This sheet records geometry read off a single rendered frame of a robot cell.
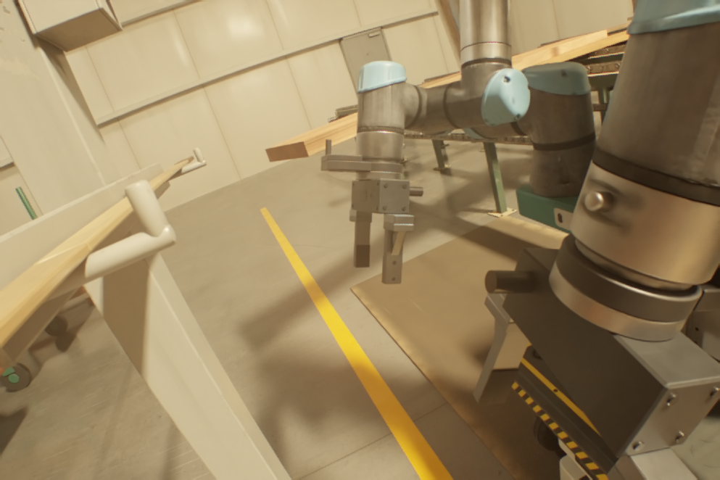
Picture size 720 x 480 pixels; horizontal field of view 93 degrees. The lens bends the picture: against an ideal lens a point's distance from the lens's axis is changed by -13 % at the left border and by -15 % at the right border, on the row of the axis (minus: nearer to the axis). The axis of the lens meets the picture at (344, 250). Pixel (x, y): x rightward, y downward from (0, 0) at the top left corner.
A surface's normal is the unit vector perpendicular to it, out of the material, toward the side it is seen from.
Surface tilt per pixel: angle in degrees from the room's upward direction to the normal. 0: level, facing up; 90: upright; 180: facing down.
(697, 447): 0
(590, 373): 67
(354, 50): 90
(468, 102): 83
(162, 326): 90
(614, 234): 71
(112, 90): 91
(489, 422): 0
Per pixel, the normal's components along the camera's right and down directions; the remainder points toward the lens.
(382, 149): 0.07, 0.15
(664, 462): 0.11, -0.88
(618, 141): -0.99, -0.04
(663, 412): 0.14, 0.47
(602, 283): -0.83, 0.18
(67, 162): 0.30, 0.27
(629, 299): -0.55, 0.33
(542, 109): -0.76, 0.47
